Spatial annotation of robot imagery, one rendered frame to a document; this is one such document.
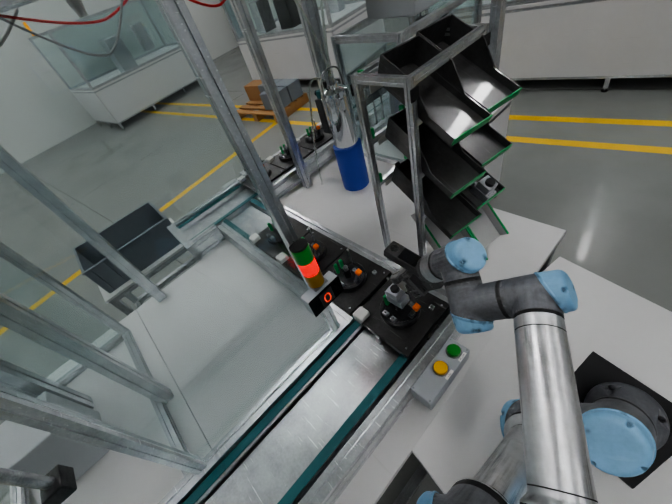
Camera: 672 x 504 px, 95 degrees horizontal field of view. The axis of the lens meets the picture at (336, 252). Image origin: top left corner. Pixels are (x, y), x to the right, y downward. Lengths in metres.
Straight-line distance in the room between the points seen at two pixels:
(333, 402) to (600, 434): 0.66
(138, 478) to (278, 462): 0.53
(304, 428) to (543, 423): 0.72
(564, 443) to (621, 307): 0.89
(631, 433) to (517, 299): 0.35
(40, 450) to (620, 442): 1.51
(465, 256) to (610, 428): 0.44
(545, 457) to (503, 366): 0.64
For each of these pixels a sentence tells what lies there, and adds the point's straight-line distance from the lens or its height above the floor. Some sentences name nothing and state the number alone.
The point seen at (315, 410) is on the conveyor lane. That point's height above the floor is 0.92.
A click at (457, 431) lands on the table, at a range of 1.10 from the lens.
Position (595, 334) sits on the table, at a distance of 1.31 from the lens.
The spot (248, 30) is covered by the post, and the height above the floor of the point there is 1.72.
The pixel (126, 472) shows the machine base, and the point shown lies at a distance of 1.48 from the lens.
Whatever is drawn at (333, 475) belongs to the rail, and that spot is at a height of 0.95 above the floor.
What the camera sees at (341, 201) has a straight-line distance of 1.81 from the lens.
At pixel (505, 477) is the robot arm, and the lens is 0.72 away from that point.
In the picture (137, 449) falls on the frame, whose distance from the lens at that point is 0.97.
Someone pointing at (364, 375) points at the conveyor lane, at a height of 0.92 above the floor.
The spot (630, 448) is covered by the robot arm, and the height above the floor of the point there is 1.13.
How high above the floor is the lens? 1.93
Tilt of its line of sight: 45 degrees down
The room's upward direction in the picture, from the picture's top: 20 degrees counter-clockwise
